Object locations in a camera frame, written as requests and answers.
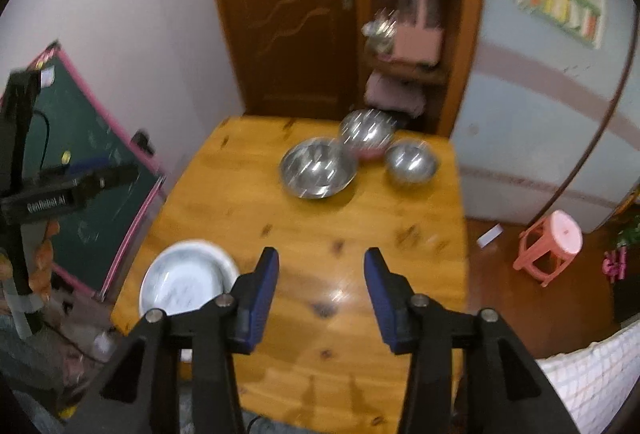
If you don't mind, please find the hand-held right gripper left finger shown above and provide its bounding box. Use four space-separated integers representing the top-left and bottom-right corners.
65 247 280 434

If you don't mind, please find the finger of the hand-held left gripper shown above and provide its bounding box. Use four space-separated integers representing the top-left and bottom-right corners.
39 155 118 183
74 163 140 205

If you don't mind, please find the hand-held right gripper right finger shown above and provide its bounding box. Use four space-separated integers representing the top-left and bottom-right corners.
363 248 581 434

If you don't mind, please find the blue patterned white plate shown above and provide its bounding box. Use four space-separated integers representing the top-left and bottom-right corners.
150 248 235 315

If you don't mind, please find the small steel bowl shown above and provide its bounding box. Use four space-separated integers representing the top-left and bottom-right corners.
384 140 439 185

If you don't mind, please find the large steel bowl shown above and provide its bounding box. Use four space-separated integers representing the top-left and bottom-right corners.
279 137 359 200

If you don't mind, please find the pink bowl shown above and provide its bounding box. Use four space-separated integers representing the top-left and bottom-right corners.
356 141 394 163

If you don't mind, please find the medium steel bowl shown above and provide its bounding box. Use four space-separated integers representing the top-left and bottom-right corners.
339 109 397 152

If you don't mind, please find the person's left hand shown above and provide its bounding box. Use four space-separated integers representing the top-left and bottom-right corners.
27 218 62 302

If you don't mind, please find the white paper scrap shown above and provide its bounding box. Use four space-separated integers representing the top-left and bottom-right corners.
477 224 503 247

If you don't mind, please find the pink plastic stool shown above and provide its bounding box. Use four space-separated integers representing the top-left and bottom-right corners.
513 210 584 287

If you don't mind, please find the pink folded cloth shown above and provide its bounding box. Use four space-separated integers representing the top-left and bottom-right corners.
365 72 426 115

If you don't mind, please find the checkered white cloth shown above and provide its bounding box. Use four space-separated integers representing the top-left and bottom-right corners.
537 314 640 434

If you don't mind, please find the pale blue flowered wardrobe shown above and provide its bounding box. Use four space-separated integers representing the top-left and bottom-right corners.
450 0 640 235

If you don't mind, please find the brown wooden door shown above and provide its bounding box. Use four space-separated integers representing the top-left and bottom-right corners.
200 0 371 120

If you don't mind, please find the green bag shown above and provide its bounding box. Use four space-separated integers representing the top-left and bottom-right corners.
617 214 640 249

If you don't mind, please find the wooden corner shelf unit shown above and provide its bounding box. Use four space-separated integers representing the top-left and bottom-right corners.
357 0 488 135

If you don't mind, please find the green chalkboard pink frame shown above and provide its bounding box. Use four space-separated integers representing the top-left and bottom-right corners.
0 42 167 300

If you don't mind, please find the black cable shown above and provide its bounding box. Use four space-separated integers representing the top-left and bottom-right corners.
30 111 52 177

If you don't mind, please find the pink basket with handle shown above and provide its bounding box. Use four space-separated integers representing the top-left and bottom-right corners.
391 0 445 65

